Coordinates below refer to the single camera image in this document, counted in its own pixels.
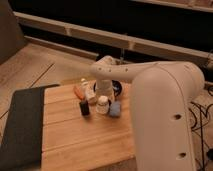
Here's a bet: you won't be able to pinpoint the black cables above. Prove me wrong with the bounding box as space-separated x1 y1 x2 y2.
188 84 213 171

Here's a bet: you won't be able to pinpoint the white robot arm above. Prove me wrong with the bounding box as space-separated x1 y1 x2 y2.
90 56 205 171

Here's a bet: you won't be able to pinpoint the blue sponge block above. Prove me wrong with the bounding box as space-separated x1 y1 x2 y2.
109 101 121 117

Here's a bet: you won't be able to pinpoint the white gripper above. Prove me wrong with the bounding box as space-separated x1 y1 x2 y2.
81 78 115 103

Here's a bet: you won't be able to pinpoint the wooden board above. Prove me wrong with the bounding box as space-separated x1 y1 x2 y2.
41 84 137 171

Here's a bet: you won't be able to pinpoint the orange object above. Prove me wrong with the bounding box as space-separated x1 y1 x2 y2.
73 86 85 100

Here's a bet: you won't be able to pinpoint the black bowl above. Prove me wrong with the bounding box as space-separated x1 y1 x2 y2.
93 79 124 98

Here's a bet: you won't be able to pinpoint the dark grey mat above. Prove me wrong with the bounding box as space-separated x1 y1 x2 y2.
0 84 56 171

